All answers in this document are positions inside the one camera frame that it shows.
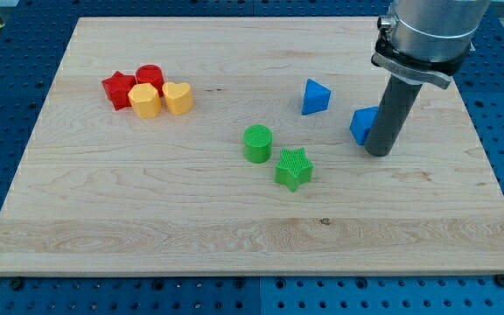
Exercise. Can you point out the yellow hexagon block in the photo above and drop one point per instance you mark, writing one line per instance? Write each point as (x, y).
(145, 101)

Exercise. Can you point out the blue cube block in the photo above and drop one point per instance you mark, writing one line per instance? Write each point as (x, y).
(361, 123)

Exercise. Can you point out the green cylinder block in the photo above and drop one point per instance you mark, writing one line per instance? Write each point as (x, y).
(257, 143)

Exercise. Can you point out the blue triangular prism block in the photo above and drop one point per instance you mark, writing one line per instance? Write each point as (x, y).
(316, 98)

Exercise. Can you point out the light wooden board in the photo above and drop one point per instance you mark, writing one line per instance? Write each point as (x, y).
(101, 192)

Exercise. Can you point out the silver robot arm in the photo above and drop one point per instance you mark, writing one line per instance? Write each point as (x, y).
(426, 41)

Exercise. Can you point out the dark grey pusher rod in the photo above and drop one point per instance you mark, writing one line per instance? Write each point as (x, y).
(394, 108)

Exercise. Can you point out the red star block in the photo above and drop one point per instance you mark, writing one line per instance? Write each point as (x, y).
(117, 87)

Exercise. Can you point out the yellow heart block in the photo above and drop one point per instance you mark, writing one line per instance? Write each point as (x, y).
(178, 97)

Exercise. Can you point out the red cylinder block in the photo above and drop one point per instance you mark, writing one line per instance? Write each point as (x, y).
(153, 75)

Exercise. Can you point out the green star block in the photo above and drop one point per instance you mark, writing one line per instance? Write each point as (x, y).
(293, 169)

